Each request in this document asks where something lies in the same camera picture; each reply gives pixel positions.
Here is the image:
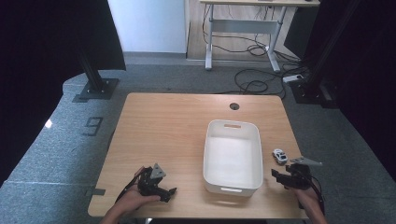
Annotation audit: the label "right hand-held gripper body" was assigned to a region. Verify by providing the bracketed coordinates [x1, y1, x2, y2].
[284, 156, 323, 190]

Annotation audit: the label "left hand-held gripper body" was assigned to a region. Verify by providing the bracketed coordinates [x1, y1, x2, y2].
[136, 162, 171, 201]

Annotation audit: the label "white toy car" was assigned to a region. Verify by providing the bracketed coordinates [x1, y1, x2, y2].
[272, 148, 289, 166]

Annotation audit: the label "white plastic bin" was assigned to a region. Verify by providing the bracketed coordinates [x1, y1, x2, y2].
[203, 119, 264, 198]

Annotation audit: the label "person's right hand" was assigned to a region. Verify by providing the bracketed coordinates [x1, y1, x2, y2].
[289, 184, 321, 213]

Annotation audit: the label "person's left hand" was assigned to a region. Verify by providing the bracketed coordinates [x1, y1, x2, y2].
[116, 166, 162, 217]

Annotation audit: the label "grey floor tape strip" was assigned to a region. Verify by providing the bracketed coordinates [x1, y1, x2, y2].
[85, 186, 106, 197]

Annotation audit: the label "black metal stand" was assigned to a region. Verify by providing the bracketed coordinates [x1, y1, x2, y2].
[72, 46, 120, 104]
[289, 0, 363, 109]

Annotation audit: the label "white power strip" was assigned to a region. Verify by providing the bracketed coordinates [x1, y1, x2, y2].
[282, 74, 304, 84]

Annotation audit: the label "black curtain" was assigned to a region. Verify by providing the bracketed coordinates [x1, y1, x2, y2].
[0, 0, 127, 188]
[283, 0, 396, 183]

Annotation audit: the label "wooden desk with white legs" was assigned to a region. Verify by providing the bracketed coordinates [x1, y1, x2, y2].
[199, 0, 321, 73]

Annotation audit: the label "white partition panel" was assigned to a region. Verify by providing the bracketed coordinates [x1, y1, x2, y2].
[106, 0, 191, 55]

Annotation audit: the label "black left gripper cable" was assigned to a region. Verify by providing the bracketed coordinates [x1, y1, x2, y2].
[114, 169, 145, 203]

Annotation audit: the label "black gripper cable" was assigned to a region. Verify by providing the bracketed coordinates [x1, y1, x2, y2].
[306, 173, 327, 217]
[114, 169, 145, 203]

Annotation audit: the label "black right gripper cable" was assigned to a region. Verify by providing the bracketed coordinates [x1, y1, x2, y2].
[306, 173, 327, 217]

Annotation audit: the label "black looped floor cable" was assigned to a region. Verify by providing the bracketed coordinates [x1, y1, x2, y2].
[214, 67, 311, 101]

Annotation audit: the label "black cables under desk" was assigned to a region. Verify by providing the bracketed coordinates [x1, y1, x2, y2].
[202, 4, 301, 59]

